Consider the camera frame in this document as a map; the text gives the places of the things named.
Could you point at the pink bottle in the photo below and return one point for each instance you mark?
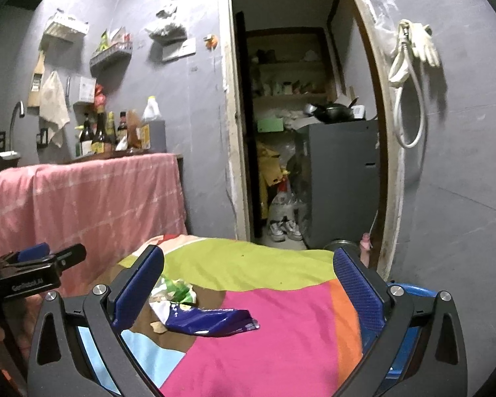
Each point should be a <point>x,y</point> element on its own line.
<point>366,248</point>

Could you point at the green seasoning packet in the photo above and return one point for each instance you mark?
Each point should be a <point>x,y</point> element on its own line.
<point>104,41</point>

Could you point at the wooden brush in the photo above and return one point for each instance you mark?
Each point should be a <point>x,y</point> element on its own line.
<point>35,87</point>

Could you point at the black wok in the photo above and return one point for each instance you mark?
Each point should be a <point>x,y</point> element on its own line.
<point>332,113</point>

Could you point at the grey cabinet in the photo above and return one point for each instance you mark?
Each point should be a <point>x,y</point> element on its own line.
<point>339,182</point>

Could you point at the white sneaker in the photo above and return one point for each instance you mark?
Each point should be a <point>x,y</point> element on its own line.
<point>294,229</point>
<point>277,231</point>

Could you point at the black faucet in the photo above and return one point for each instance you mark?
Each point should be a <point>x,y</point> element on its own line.
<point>18,109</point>

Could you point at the large oil jug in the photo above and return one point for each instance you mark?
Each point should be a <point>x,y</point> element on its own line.
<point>153,132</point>

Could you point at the green white wrapper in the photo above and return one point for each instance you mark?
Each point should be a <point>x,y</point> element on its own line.
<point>177,291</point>

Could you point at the small steel pan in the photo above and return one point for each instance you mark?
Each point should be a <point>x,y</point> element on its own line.
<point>310,108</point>

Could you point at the brown paper pouch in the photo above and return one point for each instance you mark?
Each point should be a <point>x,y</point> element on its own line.
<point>134,130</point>

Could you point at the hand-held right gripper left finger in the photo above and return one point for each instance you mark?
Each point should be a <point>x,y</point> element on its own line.
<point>144,281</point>

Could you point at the white plastic bag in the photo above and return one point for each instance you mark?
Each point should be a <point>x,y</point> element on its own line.
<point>167,27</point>

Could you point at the yellow bag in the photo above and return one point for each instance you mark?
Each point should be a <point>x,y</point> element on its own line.
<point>270,169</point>

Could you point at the short dark sauce bottle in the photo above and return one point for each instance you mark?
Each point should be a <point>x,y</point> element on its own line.
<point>84,138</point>

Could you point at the white wall box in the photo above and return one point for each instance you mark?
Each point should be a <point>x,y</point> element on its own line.
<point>84,89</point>

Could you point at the dark wooden door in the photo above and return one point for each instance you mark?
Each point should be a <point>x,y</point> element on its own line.
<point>243,132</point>

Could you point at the tall dark sauce bottle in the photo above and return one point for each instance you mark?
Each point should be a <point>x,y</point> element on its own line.
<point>101,136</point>

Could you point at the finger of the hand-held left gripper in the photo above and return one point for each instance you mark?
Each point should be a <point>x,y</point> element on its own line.
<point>72,254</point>
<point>33,252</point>

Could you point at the steel stockpot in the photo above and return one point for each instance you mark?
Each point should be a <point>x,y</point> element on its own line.
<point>334,244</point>

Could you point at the white wall basket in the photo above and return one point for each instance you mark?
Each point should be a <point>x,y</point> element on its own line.
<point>66,29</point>

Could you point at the red hanging bag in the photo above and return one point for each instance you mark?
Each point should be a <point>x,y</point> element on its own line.
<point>100,99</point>

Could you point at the colourful striped blanket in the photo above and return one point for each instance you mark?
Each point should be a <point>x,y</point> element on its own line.
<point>281,339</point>

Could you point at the wooden door frame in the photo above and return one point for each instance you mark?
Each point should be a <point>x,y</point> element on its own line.
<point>231,132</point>

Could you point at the orange wall hook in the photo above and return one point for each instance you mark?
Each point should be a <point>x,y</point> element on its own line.
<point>211,41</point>

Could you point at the green box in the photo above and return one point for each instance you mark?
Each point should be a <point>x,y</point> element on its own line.
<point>271,124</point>

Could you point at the white sink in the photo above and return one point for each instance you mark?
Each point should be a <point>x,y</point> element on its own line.
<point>0,158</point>

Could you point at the white rubber glove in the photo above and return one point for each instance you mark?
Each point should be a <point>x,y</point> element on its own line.
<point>425,45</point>

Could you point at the purple snack bag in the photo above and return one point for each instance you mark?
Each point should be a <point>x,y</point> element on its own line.
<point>215,322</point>

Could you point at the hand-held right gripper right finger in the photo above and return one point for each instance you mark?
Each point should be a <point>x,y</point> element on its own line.
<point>359,293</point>

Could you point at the wooden shelf unit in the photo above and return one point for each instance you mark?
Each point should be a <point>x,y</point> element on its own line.
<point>289,96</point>

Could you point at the black wall socket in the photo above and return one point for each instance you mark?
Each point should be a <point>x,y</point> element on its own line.
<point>0,140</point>
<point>43,136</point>

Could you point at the small brown paper scrap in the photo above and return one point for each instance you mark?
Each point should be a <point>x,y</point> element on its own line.
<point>158,327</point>

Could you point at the grey wall shelf rack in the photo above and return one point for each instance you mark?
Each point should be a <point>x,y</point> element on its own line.
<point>109,58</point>

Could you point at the white wall socket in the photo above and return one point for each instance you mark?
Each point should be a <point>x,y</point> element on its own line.
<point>180,51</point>

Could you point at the red white seasoning packet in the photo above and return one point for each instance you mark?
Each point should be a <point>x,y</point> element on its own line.
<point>120,37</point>

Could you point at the beige hanging cloth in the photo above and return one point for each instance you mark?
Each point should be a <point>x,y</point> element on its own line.
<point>53,107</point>

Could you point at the yellow cap sauce bottle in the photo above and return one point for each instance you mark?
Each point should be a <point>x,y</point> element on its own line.
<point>111,126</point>

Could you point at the pink checked towel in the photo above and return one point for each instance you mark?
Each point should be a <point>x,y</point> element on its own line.
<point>107,198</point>

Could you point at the blue plastic basin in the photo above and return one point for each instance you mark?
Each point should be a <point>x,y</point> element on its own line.
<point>403,351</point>

